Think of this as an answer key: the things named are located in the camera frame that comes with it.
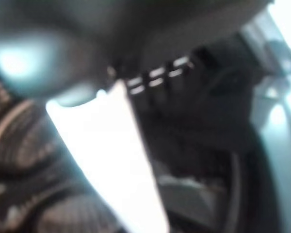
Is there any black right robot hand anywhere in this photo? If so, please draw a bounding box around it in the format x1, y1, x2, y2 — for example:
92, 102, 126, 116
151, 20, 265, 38
0, 0, 275, 233

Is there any grey front-load washing machine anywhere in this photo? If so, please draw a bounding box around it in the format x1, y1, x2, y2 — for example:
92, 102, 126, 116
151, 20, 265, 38
0, 0, 291, 233

